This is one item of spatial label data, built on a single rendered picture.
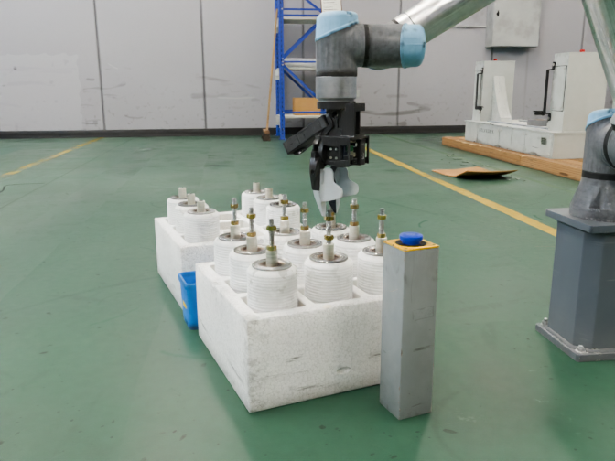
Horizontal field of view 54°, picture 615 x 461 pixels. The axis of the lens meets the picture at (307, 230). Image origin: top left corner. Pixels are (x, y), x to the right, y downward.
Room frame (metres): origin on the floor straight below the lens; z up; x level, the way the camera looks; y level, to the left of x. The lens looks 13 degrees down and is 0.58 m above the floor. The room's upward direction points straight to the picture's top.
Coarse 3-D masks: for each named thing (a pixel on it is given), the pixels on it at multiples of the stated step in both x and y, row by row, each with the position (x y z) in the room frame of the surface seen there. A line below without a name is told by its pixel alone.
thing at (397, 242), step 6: (390, 240) 1.03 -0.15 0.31; (396, 240) 1.03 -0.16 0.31; (396, 246) 0.98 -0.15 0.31; (402, 246) 0.98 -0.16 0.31; (408, 246) 0.98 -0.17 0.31; (414, 246) 0.98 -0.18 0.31; (420, 246) 0.98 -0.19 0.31; (426, 246) 0.98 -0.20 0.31; (432, 246) 0.98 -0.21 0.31; (438, 246) 0.99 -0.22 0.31
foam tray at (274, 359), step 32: (224, 288) 1.16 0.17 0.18; (224, 320) 1.12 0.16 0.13; (256, 320) 0.99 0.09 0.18; (288, 320) 1.02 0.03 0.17; (320, 320) 1.04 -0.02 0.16; (352, 320) 1.07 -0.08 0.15; (224, 352) 1.13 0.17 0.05; (256, 352) 0.99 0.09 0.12; (288, 352) 1.02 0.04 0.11; (320, 352) 1.04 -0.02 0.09; (352, 352) 1.07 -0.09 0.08; (256, 384) 0.99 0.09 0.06; (288, 384) 1.02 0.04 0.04; (320, 384) 1.04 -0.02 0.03; (352, 384) 1.07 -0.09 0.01
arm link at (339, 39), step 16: (320, 16) 1.11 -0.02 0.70; (336, 16) 1.09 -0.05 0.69; (352, 16) 1.10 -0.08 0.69; (320, 32) 1.10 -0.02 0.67; (336, 32) 1.09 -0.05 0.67; (352, 32) 1.10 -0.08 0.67; (320, 48) 1.10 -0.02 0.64; (336, 48) 1.09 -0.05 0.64; (352, 48) 1.09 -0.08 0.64; (320, 64) 1.10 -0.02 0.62; (336, 64) 1.09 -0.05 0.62; (352, 64) 1.10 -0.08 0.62
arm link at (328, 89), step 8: (320, 80) 1.10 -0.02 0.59; (328, 80) 1.09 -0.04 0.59; (336, 80) 1.09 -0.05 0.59; (344, 80) 1.09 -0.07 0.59; (352, 80) 1.10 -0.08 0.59; (320, 88) 1.10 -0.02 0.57; (328, 88) 1.09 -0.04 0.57; (336, 88) 1.09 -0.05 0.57; (344, 88) 1.09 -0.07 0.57; (352, 88) 1.10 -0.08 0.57; (320, 96) 1.10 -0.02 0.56; (328, 96) 1.09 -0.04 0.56; (336, 96) 1.09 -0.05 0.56; (344, 96) 1.09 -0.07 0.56; (352, 96) 1.10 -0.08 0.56
